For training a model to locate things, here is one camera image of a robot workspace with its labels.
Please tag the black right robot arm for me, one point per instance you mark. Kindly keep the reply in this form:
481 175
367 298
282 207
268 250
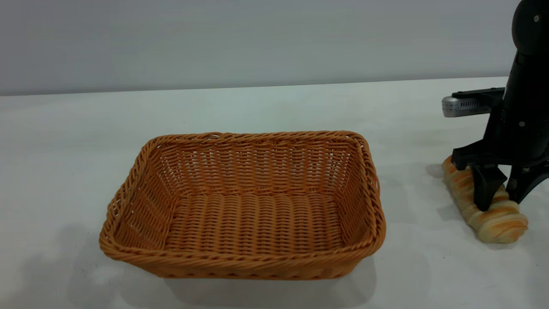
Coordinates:
532 25

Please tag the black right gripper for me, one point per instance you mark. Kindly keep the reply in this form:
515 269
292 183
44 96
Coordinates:
523 128

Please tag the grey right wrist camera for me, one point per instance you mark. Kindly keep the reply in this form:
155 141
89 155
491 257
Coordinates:
461 107

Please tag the orange woven wicker basket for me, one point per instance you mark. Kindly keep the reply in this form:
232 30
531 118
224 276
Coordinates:
248 223

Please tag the striped twisted bread roll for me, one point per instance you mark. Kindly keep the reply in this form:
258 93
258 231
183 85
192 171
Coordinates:
499 223

